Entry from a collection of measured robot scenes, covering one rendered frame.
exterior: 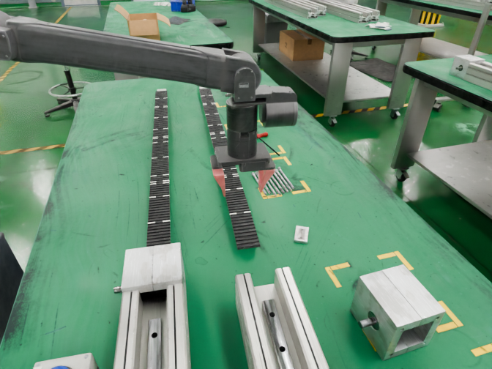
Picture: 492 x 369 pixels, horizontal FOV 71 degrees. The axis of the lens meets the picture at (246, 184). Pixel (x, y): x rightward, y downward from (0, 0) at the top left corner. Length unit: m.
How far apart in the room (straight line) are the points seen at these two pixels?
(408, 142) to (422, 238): 1.60
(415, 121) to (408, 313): 1.89
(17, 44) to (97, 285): 0.45
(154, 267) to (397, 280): 0.42
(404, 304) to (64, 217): 0.78
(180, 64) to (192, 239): 0.40
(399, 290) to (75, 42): 0.63
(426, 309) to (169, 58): 0.56
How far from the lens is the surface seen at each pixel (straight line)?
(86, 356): 0.61
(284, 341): 0.58
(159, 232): 0.80
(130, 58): 0.59
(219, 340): 0.65
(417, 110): 2.37
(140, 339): 0.61
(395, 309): 0.61
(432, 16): 8.51
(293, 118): 0.64
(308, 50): 4.39
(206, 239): 0.81
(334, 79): 3.07
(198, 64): 0.58
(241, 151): 0.64
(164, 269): 0.63
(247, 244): 0.75
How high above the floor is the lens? 1.34
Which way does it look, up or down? 35 degrees down
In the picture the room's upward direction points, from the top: straight up
